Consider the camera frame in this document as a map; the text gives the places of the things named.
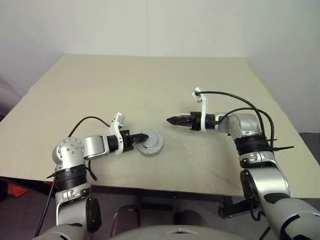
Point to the dark rounded shape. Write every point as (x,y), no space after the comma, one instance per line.
(126,221)

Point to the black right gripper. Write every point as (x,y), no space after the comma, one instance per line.
(195,121)

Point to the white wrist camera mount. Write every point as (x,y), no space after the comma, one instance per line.
(115,125)
(204,117)

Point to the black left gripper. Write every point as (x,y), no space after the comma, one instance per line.
(127,141)

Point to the dark purplish curtain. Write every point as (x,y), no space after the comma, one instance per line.
(6,100)

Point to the black table frame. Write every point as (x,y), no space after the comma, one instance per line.
(155,193)

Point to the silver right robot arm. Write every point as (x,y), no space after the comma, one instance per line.
(247,125)

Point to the grey robot torso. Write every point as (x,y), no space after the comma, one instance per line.
(162,233)

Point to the orange red object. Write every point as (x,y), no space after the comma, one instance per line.
(17,190)

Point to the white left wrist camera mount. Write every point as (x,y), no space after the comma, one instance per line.
(115,125)

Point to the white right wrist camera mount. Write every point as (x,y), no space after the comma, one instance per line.
(204,117)

